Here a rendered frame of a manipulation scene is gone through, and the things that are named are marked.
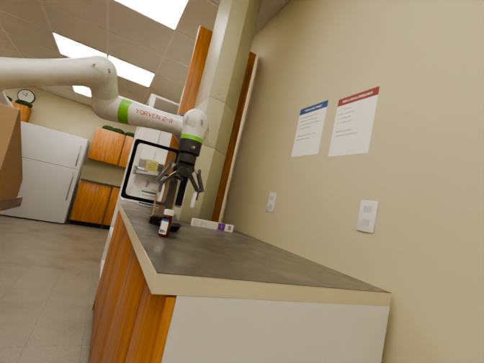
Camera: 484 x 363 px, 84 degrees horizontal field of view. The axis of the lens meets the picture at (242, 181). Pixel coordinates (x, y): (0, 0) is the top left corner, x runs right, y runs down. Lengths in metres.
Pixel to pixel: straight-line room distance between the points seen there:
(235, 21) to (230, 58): 0.24
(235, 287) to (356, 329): 0.41
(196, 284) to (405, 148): 0.81
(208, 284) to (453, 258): 0.65
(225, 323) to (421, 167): 0.75
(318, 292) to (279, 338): 0.15
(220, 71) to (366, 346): 1.54
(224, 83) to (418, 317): 1.48
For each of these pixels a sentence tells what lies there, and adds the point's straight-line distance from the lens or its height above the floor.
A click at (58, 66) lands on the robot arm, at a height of 1.46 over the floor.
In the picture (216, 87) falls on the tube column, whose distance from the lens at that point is 1.76.
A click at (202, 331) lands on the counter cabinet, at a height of 0.83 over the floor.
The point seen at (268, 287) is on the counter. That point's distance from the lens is 0.65.
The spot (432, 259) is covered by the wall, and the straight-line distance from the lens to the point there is 0.95.
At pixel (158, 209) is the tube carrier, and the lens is 1.22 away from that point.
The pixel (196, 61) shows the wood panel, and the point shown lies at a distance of 2.19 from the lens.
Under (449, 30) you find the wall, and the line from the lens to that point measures 1.21.
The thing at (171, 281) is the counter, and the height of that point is 0.93.
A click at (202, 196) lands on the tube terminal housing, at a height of 1.11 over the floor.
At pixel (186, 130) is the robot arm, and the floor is 1.35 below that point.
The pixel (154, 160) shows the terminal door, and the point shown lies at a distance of 1.90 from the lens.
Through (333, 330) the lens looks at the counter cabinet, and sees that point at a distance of 0.83.
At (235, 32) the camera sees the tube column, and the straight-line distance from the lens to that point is 1.95.
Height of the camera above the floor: 1.09
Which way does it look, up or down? 6 degrees up
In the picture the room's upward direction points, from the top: 12 degrees clockwise
